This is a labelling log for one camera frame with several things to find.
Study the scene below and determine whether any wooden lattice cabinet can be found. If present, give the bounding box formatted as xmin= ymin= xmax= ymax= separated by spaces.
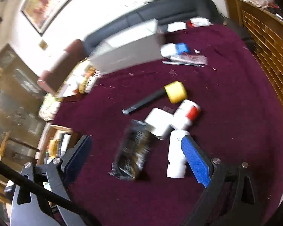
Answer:
xmin=219 ymin=0 xmax=283 ymax=139

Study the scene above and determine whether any white bottle blue cap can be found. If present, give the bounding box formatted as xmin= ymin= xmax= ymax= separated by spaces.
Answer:
xmin=160 ymin=43 xmax=190 ymax=58

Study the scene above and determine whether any plain white bottle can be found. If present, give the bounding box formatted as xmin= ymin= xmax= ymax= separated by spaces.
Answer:
xmin=166 ymin=129 xmax=190 ymax=179

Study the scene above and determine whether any clear pack of pens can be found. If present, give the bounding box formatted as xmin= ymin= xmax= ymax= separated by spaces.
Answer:
xmin=162 ymin=54 xmax=208 ymax=67

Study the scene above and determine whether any red and white packet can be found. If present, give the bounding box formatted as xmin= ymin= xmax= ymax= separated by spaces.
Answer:
xmin=187 ymin=18 xmax=214 ymax=27

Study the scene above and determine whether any maroon tablecloth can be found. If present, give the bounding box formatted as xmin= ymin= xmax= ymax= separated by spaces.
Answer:
xmin=35 ymin=25 xmax=283 ymax=226

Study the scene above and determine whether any framed painting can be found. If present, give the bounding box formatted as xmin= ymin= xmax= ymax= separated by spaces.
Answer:
xmin=21 ymin=0 xmax=95 ymax=36

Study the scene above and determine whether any yellow head rubber mallet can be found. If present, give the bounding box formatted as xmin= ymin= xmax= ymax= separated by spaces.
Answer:
xmin=122 ymin=81 xmax=188 ymax=115

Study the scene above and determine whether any floral cushion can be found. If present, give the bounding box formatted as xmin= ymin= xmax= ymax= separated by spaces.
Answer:
xmin=39 ymin=93 xmax=60 ymax=121

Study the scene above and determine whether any wooden chair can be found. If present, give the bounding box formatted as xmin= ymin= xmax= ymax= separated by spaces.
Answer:
xmin=0 ymin=132 xmax=40 ymax=160

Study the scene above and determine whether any grey cardboard box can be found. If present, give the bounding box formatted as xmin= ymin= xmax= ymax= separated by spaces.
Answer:
xmin=90 ymin=19 xmax=167 ymax=74

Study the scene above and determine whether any white bottle red label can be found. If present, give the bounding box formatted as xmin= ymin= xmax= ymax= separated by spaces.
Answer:
xmin=171 ymin=99 xmax=201 ymax=130

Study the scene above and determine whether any maroon chair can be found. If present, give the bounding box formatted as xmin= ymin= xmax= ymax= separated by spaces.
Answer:
xmin=37 ymin=39 xmax=88 ymax=95

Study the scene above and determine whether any white paper sheet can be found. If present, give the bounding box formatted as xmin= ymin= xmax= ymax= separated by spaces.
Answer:
xmin=167 ymin=22 xmax=187 ymax=32

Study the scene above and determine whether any black snack packet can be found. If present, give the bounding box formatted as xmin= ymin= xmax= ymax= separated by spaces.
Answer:
xmin=108 ymin=120 xmax=156 ymax=182

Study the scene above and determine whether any white charger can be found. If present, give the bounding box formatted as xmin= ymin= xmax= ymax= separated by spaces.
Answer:
xmin=144 ymin=108 xmax=174 ymax=140

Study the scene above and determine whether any yellow item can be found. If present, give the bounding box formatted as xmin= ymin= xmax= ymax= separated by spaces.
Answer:
xmin=48 ymin=139 xmax=58 ymax=156

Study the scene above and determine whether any flat yellow cardboard box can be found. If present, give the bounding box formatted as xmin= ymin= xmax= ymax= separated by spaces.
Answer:
xmin=58 ymin=60 xmax=102 ymax=99

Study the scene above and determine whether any dark wood glass cabinet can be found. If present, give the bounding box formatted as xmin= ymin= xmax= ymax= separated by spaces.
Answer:
xmin=0 ymin=44 xmax=50 ymax=165

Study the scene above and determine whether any black cable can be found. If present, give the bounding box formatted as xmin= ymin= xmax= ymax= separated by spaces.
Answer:
xmin=0 ymin=154 xmax=102 ymax=226

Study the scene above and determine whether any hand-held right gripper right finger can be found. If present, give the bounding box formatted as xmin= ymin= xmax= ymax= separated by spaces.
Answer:
xmin=180 ymin=133 xmax=257 ymax=226

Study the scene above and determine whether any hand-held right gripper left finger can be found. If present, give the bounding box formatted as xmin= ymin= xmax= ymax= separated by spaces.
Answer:
xmin=5 ymin=135 xmax=93 ymax=226

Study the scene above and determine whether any black sofa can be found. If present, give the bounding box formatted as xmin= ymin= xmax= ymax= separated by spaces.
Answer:
xmin=84 ymin=0 xmax=221 ymax=59

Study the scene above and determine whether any wooden tray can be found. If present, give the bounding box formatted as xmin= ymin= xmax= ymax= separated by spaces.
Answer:
xmin=35 ymin=124 xmax=73 ymax=167

